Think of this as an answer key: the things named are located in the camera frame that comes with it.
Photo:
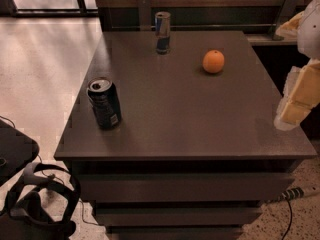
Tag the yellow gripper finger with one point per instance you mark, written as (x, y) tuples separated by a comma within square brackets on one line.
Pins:
[(301, 94)]

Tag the silver blue redbull can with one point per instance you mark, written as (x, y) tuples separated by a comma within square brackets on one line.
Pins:
[(162, 31)]

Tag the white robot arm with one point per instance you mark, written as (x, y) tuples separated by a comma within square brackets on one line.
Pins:
[(306, 26)]

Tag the black soda can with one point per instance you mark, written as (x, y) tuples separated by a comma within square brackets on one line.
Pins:
[(103, 97)]

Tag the orange fruit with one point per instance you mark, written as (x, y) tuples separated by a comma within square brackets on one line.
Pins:
[(213, 61)]

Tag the black VR headset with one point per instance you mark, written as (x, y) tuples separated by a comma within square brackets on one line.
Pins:
[(24, 218)]

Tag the black chair seat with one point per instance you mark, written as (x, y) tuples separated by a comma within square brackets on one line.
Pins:
[(16, 151)]

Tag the metal rail bracket right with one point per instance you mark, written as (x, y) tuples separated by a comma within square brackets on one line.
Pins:
[(285, 12)]

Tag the metal rail bracket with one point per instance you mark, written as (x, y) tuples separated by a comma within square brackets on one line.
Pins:
[(285, 12), (144, 13)]

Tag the striped handle tool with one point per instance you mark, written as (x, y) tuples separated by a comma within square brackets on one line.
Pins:
[(296, 193)]

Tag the metal rail bracket left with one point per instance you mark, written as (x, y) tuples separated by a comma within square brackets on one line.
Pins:
[(144, 13)]

